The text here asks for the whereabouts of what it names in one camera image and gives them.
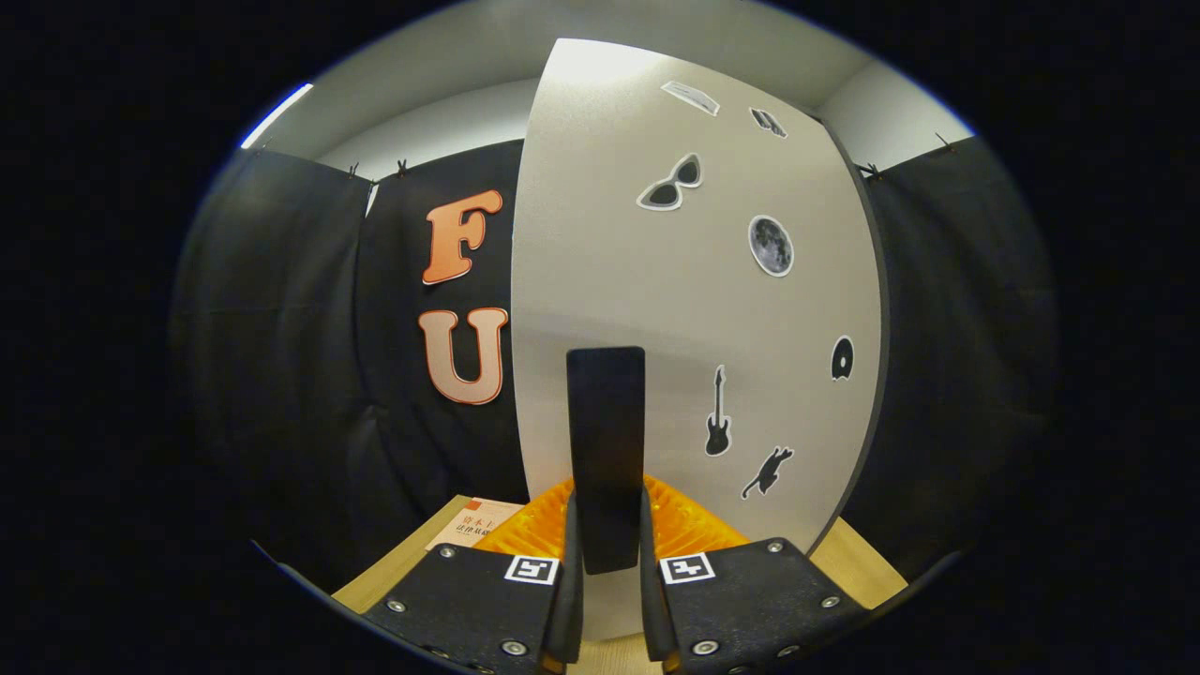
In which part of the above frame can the beige book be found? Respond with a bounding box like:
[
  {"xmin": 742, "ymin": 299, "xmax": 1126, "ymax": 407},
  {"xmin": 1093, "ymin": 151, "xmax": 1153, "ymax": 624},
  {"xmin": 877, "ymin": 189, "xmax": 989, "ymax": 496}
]
[{"xmin": 427, "ymin": 497, "xmax": 526, "ymax": 551}]

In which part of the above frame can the black backdrop cloth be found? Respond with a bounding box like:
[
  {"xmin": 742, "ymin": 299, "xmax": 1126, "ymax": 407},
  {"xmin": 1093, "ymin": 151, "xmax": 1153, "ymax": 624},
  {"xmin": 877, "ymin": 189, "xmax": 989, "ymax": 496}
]
[{"xmin": 173, "ymin": 136, "xmax": 1056, "ymax": 601}]

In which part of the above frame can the white shoe cabinet door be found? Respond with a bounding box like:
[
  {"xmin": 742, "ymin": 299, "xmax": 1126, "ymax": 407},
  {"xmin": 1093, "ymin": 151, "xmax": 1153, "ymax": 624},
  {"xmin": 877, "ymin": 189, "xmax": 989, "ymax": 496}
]
[{"xmin": 511, "ymin": 37, "xmax": 884, "ymax": 643}]

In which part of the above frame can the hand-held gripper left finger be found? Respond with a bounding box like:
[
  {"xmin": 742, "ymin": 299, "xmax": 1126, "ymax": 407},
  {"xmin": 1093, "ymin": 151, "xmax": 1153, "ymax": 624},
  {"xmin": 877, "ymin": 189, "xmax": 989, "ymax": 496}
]
[{"xmin": 361, "ymin": 476, "xmax": 584, "ymax": 675}]

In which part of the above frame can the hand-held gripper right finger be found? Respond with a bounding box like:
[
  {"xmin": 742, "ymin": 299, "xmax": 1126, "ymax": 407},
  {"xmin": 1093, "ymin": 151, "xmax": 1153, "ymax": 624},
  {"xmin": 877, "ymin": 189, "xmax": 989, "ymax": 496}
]
[{"xmin": 640, "ymin": 476, "xmax": 868, "ymax": 675}]

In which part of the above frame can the ceiling light strip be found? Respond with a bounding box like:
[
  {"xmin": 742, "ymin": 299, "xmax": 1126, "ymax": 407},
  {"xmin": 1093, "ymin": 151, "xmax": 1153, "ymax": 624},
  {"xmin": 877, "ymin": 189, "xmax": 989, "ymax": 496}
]
[{"xmin": 241, "ymin": 82, "xmax": 315, "ymax": 149}]

